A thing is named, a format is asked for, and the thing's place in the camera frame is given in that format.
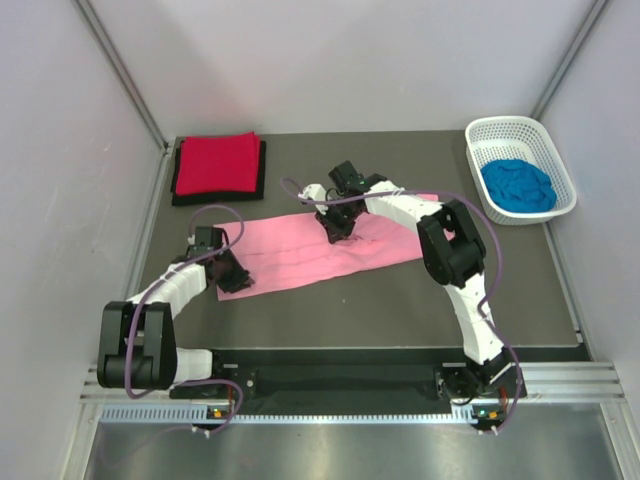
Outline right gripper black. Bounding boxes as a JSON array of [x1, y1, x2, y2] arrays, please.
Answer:
[[315, 199, 363, 245]]

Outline pink t shirt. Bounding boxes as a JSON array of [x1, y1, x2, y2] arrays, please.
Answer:
[[217, 213, 422, 301]]

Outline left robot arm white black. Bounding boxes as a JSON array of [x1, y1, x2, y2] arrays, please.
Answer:
[[97, 226, 253, 397]]

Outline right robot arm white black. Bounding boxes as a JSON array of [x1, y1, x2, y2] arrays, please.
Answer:
[[298, 161, 513, 396]]

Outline folded black t shirt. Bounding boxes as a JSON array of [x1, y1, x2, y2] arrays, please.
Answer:
[[170, 140, 267, 207]]

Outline folded red t shirt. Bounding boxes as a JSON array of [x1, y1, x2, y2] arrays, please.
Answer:
[[177, 132, 261, 195]]

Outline white plastic basket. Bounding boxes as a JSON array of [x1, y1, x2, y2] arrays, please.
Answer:
[[465, 116, 577, 226]]

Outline blue t shirt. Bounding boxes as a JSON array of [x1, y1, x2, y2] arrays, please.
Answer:
[[481, 159, 557, 214]]

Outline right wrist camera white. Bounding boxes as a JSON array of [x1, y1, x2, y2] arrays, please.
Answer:
[[297, 183, 328, 215]]

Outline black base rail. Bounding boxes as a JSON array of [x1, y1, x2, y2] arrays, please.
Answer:
[[169, 348, 526, 415]]

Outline grey slotted cable duct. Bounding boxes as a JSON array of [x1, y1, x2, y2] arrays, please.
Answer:
[[101, 403, 499, 426]]

